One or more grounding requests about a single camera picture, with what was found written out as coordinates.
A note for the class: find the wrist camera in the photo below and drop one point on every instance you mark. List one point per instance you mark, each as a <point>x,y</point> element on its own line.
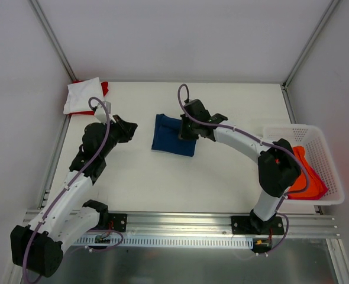
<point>102,111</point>
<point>217,119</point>

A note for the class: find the folded red t shirt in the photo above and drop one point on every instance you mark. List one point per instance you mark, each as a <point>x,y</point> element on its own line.
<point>105,87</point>

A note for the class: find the aluminium mounting rail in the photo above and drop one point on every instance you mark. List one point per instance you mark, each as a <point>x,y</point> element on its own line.
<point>216,225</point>

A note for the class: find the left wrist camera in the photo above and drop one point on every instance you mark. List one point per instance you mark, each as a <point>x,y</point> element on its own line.
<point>102,111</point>

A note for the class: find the white plastic basket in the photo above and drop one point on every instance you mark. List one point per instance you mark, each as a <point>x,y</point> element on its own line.
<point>318,156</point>

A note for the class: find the left aluminium frame post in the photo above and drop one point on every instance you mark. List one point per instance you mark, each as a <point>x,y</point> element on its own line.
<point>49,32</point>

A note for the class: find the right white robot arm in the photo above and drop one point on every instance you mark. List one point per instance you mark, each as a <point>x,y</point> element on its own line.
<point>278,169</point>

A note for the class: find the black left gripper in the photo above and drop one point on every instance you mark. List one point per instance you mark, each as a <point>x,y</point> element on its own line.
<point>122,129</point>

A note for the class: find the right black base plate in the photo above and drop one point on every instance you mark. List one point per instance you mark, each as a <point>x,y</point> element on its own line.
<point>244,225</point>

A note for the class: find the aluminium frame post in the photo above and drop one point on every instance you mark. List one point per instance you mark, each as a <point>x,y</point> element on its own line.
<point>320,26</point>
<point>49,32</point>

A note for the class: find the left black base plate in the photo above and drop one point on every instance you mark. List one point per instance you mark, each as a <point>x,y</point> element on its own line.
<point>116,222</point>

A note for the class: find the folded white t shirt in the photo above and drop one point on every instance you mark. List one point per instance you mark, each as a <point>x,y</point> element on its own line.
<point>81,96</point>

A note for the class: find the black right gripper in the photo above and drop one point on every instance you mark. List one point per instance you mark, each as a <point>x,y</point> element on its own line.
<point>188,130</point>

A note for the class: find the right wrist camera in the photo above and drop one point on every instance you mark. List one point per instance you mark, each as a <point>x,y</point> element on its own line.
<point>217,119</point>

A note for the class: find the white slotted cable duct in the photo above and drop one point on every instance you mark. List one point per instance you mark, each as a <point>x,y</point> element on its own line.
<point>224,242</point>

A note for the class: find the right aluminium frame post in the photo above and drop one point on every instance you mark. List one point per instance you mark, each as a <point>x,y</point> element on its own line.
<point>320,26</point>

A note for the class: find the blue printed t shirt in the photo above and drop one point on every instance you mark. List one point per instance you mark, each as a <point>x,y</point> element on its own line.
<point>166,137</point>

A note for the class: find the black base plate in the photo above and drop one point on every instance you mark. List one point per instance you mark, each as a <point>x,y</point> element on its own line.
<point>116,222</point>
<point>244,225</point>

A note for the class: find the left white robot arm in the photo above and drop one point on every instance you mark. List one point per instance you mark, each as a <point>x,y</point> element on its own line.
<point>41,245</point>

